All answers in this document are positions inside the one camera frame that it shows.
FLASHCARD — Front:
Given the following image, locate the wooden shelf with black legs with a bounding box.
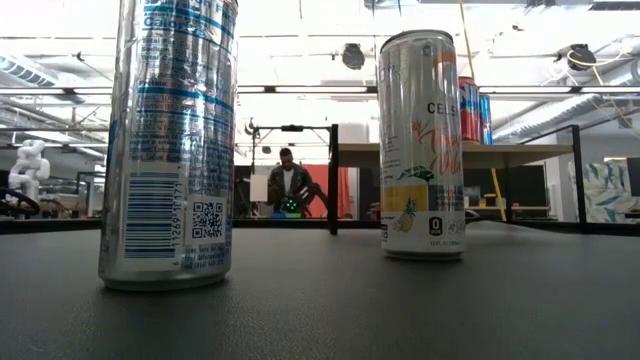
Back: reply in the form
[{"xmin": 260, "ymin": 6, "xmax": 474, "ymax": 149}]
[{"xmin": 327, "ymin": 123, "xmax": 589, "ymax": 236}]

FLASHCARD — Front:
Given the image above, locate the leaf pattern panel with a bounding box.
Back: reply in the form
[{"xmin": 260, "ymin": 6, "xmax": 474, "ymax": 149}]
[{"xmin": 567, "ymin": 158, "xmax": 640, "ymax": 225}]

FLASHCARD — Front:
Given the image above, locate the blue silver Red Bull can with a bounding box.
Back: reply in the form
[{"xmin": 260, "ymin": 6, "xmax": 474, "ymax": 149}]
[{"xmin": 478, "ymin": 93, "xmax": 494, "ymax": 146}]

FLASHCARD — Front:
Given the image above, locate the black gantry frame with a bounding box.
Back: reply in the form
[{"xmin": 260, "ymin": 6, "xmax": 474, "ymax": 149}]
[{"xmin": 243, "ymin": 117, "xmax": 332, "ymax": 166}]

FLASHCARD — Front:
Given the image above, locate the white board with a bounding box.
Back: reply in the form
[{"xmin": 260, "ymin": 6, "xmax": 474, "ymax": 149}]
[{"xmin": 248, "ymin": 173, "xmax": 270, "ymax": 203}]

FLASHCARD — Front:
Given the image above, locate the orange red panel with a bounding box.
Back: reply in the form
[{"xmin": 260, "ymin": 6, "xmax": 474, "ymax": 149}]
[{"xmin": 301, "ymin": 163, "xmax": 354, "ymax": 220}]

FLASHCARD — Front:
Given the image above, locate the red Fanta can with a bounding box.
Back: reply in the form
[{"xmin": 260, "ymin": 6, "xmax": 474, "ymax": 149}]
[{"xmin": 458, "ymin": 75, "xmax": 482, "ymax": 144}]

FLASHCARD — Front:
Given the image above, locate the silver white Celsius can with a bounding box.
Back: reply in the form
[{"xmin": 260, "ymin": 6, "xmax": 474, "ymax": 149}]
[{"xmin": 377, "ymin": 28, "xmax": 468, "ymax": 262}]

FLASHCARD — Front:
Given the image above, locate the silver ventilation duct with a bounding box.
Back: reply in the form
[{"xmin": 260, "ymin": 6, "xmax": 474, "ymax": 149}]
[
  {"xmin": 0, "ymin": 52, "xmax": 61, "ymax": 89},
  {"xmin": 487, "ymin": 92, "xmax": 640, "ymax": 144}
]

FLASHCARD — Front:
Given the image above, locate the black ceiling cord reel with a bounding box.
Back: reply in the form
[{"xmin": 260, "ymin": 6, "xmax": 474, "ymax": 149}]
[{"xmin": 554, "ymin": 43, "xmax": 597, "ymax": 72}]

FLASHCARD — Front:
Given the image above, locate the person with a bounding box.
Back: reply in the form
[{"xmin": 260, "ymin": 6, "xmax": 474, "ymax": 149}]
[{"xmin": 266, "ymin": 147, "xmax": 317, "ymax": 220}]

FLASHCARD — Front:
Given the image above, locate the black looped cable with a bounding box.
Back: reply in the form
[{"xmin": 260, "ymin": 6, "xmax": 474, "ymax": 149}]
[{"xmin": 0, "ymin": 187, "xmax": 42, "ymax": 219}]

